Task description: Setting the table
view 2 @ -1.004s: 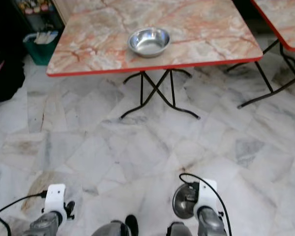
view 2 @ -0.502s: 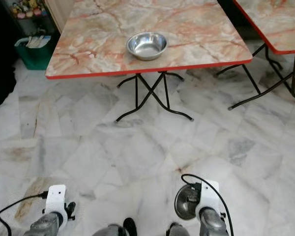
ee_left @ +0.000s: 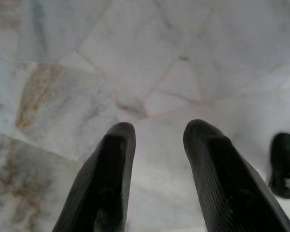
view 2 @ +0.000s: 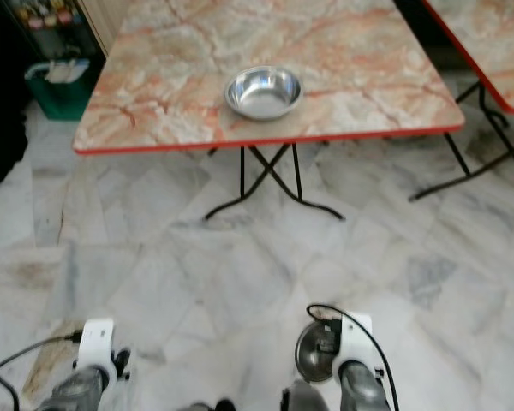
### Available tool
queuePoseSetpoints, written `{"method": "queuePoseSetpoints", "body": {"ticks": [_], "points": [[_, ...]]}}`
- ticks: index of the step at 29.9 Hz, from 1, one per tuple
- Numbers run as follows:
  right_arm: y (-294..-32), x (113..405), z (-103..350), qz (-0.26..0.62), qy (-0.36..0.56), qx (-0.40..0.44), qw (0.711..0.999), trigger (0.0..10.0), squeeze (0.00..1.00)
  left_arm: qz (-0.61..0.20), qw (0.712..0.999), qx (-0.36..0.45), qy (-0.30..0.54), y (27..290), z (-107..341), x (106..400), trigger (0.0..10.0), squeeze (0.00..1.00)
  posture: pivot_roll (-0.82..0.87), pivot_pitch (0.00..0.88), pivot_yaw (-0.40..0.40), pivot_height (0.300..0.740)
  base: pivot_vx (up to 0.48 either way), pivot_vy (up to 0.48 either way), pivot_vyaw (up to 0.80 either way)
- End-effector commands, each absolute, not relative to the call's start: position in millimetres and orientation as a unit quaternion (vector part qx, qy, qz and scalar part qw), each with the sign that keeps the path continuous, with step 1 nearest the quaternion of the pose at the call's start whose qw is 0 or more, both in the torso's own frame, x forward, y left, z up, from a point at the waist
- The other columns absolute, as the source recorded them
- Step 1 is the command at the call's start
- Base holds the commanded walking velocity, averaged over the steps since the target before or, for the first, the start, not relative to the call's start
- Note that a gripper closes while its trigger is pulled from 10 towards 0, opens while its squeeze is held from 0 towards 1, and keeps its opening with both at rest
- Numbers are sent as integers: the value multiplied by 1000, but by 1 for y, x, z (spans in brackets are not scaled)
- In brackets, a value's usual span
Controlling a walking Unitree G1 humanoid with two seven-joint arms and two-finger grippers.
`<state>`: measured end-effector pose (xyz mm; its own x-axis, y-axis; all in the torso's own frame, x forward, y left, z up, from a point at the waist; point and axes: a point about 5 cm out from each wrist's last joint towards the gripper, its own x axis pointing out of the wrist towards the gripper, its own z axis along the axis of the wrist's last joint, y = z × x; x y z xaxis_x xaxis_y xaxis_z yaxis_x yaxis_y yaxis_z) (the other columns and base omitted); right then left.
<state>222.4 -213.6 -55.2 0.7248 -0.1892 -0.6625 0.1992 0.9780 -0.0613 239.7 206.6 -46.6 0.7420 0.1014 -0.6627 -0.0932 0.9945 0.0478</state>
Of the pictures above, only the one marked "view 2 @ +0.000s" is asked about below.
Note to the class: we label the black bag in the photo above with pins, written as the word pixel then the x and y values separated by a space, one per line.
pixel 0 128

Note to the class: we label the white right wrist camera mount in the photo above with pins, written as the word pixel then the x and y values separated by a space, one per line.
pixel 355 347

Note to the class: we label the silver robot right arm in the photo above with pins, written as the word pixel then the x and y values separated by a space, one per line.
pixel 364 390

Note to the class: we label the small steel bowl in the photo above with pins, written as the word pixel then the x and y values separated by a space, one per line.
pixel 313 353

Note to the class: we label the beige cabinet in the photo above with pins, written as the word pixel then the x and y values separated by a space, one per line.
pixel 98 21

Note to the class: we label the marble top red edge table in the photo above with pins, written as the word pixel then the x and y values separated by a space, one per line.
pixel 493 43

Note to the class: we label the marble top folding table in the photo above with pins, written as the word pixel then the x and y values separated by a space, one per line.
pixel 206 51

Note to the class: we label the large steel bowl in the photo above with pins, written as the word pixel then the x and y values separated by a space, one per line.
pixel 263 92

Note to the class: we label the black robot left foot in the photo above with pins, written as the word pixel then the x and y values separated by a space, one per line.
pixel 216 407

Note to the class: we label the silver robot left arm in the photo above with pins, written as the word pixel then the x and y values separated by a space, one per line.
pixel 73 394

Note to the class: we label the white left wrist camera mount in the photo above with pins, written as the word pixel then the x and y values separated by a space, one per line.
pixel 97 338

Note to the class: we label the grey robot right leg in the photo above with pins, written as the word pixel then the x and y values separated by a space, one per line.
pixel 304 398

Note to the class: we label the dark shelf with colourful items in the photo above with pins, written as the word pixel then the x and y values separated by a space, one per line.
pixel 47 17

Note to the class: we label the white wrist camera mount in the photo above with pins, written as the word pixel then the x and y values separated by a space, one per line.
pixel 97 338
pixel 355 347

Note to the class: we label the green plastic basket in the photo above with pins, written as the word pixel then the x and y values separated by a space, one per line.
pixel 64 101

